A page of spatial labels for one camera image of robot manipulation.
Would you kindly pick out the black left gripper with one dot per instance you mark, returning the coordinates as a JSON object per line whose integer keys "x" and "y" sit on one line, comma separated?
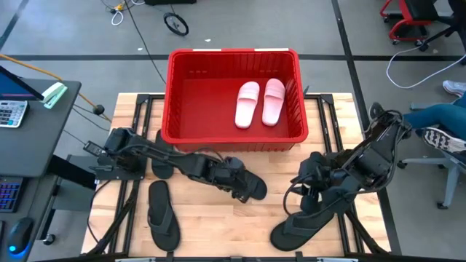
{"x": 227, "y": 174}

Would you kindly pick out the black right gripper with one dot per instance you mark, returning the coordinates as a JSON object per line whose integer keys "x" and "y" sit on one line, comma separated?
{"x": 320, "y": 172}

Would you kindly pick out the black flip-flop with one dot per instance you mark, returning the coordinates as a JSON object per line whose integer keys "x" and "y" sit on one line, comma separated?
{"x": 291, "y": 236}
{"x": 160, "y": 203}

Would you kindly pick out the pink slide sandal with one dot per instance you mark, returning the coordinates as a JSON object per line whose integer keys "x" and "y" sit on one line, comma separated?
{"x": 247, "y": 109}
{"x": 273, "y": 109}

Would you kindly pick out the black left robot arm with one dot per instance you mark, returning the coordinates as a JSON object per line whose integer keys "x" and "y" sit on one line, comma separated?
{"x": 123, "y": 142}

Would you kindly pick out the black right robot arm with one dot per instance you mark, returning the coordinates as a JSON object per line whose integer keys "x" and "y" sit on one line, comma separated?
{"x": 375, "y": 160}

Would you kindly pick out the red plastic bin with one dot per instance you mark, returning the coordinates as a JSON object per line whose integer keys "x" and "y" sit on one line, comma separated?
{"x": 204, "y": 109}

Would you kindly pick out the black table edge bar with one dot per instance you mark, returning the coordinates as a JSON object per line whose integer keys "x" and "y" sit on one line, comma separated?
{"x": 233, "y": 260}

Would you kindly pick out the grey swivel chair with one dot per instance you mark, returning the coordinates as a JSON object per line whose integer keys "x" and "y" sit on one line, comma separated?
{"x": 453, "y": 178}

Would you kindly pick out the person's black patterned shoe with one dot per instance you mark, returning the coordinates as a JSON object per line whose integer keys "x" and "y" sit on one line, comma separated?
{"x": 440, "y": 140}

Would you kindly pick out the white tape strip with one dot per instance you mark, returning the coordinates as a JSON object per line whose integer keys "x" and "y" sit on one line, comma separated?
{"x": 207, "y": 49}
{"x": 271, "y": 49}

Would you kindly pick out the person's leg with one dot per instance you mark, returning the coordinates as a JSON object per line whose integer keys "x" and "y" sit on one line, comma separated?
{"x": 440, "y": 114}

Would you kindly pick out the black round knob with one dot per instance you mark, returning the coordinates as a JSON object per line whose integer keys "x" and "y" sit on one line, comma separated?
{"x": 98, "y": 109}

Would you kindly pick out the person's grey shoe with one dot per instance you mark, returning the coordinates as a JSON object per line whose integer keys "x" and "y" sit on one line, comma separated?
{"x": 455, "y": 88}

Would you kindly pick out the black box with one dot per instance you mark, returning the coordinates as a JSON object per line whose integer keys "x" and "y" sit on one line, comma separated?
{"x": 171, "y": 1}

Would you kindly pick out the black desk caster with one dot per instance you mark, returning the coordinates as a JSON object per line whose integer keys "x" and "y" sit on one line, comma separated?
{"x": 49, "y": 239}

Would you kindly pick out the mint green stapler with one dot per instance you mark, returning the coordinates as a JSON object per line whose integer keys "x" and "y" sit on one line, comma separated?
{"x": 54, "y": 94}

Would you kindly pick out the black desk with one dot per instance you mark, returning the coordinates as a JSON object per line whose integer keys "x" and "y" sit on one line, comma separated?
{"x": 36, "y": 145}

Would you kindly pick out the black computer mouse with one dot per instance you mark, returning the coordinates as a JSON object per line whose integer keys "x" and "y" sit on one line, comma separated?
{"x": 20, "y": 234}

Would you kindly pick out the black office chair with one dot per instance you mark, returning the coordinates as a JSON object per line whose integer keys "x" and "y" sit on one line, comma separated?
{"x": 458, "y": 11}

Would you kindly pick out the black backlit keyboard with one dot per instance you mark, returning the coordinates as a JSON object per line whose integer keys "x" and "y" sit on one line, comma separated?
{"x": 10, "y": 194}

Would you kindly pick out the grey calculator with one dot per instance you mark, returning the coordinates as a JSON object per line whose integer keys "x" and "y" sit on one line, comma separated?
{"x": 12, "y": 113}

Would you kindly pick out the black computer monitor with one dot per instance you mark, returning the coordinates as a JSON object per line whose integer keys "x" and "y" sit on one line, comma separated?
{"x": 11, "y": 87}

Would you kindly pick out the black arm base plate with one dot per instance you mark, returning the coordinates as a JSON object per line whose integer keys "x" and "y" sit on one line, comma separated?
{"x": 120, "y": 172}

